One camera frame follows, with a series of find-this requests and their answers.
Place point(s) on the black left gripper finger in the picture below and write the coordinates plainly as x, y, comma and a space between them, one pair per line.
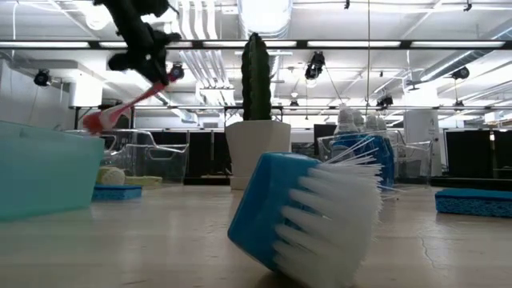
132, 62
162, 56

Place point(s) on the red dish brush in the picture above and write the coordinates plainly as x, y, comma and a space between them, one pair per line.
94, 122

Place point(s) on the blue sponge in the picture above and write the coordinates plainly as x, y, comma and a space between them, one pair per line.
116, 193
472, 204

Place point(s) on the blue brush white bristles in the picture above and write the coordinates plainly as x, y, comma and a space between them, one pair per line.
264, 200

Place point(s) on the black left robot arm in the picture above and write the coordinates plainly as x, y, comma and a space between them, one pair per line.
132, 6

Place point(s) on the black track spotlight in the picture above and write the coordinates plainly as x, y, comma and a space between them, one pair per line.
385, 101
315, 66
178, 70
461, 73
42, 78

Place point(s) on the tall green cactus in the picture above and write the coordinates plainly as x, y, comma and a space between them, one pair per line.
256, 80

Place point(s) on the clear plastic bin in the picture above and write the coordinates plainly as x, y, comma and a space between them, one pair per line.
168, 160
416, 160

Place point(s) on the white hexagonal planter pot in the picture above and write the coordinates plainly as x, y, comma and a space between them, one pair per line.
256, 144

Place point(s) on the teal translucent plastic bin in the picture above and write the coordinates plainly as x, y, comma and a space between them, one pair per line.
48, 172

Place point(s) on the white cabinet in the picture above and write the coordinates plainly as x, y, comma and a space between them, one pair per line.
422, 144

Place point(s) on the black partition panel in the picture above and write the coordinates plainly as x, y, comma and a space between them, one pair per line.
472, 154

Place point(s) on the silver ventilation duct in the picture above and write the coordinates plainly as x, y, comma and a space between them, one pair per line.
264, 16

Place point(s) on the black ceiling light rail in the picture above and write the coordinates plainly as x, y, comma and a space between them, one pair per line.
302, 44

